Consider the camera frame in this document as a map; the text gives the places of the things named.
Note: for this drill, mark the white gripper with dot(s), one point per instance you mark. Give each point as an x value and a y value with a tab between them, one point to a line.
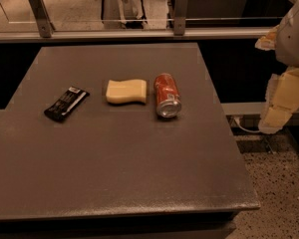
293	41

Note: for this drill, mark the red coke can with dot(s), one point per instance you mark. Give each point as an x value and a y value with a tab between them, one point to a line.
167	96

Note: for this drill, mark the yellow sponge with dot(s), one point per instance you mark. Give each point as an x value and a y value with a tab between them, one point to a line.
121	92

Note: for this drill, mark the black snack bar wrapper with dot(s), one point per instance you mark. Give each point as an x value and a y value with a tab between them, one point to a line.
65	104

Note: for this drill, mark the grey horizontal rail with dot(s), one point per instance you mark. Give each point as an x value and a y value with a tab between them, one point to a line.
137	35

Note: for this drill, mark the right metal railing bracket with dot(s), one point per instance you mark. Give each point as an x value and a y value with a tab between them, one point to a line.
180	9

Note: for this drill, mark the metal railing bracket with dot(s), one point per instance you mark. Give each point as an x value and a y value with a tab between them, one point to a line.
44	24
180	9

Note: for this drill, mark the left metal railing bracket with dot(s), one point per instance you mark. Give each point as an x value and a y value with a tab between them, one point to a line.
44	24

